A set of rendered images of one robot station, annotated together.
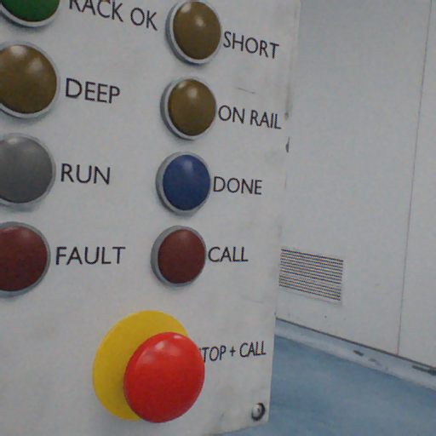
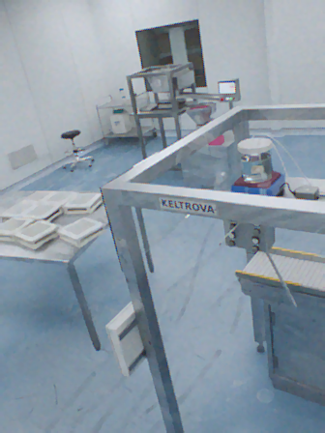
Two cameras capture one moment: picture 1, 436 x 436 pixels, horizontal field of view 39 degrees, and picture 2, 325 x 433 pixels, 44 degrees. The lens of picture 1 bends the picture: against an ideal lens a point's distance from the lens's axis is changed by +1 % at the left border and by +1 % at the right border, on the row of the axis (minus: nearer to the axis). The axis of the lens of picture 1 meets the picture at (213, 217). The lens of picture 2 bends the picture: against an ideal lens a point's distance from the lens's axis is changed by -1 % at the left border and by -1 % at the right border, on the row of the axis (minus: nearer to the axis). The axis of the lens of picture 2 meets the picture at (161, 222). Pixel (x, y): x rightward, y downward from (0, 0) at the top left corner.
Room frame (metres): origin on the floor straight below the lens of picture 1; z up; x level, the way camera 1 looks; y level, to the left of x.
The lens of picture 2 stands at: (1.61, -0.06, 2.11)
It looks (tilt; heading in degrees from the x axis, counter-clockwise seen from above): 26 degrees down; 166
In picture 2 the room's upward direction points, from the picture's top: 11 degrees counter-clockwise
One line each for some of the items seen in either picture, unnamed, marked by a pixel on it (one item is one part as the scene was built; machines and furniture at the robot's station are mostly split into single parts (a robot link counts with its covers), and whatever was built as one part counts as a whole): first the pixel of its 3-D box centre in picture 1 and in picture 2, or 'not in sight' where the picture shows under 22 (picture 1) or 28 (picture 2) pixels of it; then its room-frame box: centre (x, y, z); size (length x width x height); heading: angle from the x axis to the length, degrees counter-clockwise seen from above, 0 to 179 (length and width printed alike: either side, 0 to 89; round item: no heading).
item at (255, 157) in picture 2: not in sight; (255, 158); (0.01, 0.84, 1.46); 0.15 x 0.15 x 0.19
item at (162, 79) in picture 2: not in sight; (177, 127); (-3.59, 1.75, 0.75); 1.43 x 1.06 x 1.50; 39
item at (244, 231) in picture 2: not in sight; (249, 226); (0.05, 0.76, 1.14); 0.22 x 0.11 x 0.20; 36
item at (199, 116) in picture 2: not in sight; (208, 121); (-2.73, 1.82, 0.95); 0.49 x 0.36 x 0.37; 39
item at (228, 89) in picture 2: not in sight; (230, 107); (-2.59, 2.05, 1.07); 0.23 x 0.10 x 0.62; 39
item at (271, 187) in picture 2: not in sight; (256, 186); (0.02, 0.84, 1.32); 0.21 x 0.20 x 0.09; 126
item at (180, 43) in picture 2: not in sight; (170, 58); (-5.79, 2.58, 1.43); 1.32 x 0.01 x 1.11; 39
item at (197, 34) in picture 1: (197, 30); not in sight; (0.29, 0.01, 1.05); 0.03 x 0.01 x 0.03; 126
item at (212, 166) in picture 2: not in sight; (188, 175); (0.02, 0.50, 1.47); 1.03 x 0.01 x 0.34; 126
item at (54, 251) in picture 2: not in sight; (33, 219); (-1.68, -0.31, 0.81); 1.50 x 1.10 x 0.04; 48
